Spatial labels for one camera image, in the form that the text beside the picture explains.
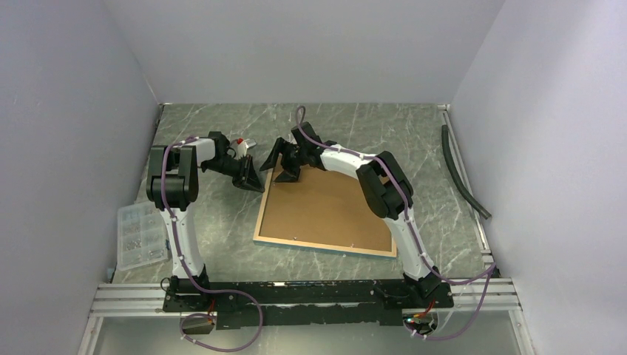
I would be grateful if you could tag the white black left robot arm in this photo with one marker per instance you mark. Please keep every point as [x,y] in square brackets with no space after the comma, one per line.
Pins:
[172,184]

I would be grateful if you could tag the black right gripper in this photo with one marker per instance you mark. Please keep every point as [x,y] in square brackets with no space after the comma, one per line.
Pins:
[289,174]

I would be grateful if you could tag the aluminium extrusion rail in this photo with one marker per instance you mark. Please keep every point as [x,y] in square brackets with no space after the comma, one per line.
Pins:
[146,299]

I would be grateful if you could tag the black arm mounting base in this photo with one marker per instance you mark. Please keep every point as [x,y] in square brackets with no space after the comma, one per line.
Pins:
[244,304]

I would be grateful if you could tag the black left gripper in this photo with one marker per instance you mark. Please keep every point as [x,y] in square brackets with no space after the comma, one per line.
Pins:
[248,177]

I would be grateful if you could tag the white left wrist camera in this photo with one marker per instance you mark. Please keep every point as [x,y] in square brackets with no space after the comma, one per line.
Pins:
[242,146]

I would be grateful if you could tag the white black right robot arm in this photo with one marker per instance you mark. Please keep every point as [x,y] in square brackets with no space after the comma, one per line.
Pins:
[387,191]

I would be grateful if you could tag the clear plastic screw box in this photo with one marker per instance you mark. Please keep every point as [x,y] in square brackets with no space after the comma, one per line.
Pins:
[142,236]

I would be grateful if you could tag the blue wooden picture frame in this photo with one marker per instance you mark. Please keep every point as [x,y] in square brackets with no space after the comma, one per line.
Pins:
[318,245]

